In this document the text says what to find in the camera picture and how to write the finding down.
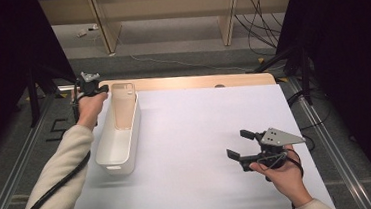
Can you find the metal floor rail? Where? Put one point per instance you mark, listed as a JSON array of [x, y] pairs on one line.
[[331, 149], [15, 174]]

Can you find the light wooden bench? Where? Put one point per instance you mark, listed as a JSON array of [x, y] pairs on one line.
[[165, 4]]

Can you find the light wooden table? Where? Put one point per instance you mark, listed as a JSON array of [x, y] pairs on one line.
[[188, 82]]

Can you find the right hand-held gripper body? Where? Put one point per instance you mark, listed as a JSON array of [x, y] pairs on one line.
[[278, 139]]

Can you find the person's right hand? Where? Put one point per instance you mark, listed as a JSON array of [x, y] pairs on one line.
[[288, 180]]

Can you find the black curtain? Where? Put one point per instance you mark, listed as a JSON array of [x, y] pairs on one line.
[[352, 38], [2, 48]]

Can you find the black metal stand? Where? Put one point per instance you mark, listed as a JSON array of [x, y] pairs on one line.
[[305, 75], [33, 96]]

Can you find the white power adapter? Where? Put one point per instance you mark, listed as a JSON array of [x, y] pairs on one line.
[[81, 33]]

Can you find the small white plug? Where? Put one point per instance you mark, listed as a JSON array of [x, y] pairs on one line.
[[93, 27]]

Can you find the white plastic storage box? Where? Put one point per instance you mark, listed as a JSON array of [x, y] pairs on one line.
[[117, 153]]

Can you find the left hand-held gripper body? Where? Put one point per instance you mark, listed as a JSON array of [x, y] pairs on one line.
[[88, 87]]

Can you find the person's left hand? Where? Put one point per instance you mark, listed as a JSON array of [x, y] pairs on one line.
[[88, 110]]

